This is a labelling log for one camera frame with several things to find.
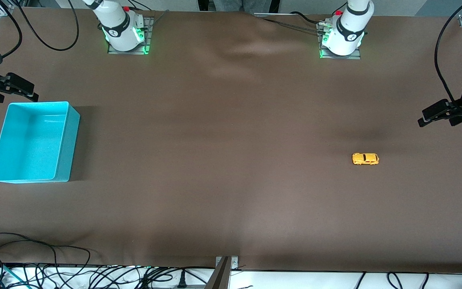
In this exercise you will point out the yellow beetle toy car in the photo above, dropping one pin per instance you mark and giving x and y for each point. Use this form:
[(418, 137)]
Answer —
[(365, 159)]

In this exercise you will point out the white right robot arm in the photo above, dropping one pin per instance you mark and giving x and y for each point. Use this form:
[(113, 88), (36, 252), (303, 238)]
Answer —
[(118, 28)]

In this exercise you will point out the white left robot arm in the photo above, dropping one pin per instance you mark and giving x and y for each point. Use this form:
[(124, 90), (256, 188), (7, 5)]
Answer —
[(347, 30)]

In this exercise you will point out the teal plastic bin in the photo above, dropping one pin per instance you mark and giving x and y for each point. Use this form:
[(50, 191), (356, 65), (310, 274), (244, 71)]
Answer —
[(30, 148)]

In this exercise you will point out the flat metal strip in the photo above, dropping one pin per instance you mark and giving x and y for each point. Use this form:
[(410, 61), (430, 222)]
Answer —
[(271, 15)]

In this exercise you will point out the brown table cover cloth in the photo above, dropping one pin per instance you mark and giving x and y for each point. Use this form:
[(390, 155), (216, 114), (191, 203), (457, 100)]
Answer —
[(231, 160)]

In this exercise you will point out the person in grey trousers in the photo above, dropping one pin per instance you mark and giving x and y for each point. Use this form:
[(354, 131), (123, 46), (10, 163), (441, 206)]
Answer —
[(241, 5)]

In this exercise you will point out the black power plug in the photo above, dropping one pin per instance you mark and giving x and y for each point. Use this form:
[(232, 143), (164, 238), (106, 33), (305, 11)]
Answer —
[(181, 281)]

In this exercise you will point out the grey power strip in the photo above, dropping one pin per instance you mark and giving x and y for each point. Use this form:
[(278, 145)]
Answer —
[(191, 287)]

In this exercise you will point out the grey metal bracket plate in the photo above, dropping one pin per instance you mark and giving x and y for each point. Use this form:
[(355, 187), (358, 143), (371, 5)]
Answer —
[(235, 263)]

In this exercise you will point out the dark camera mount post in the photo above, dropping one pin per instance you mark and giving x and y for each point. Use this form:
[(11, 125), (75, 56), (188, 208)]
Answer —
[(219, 279)]

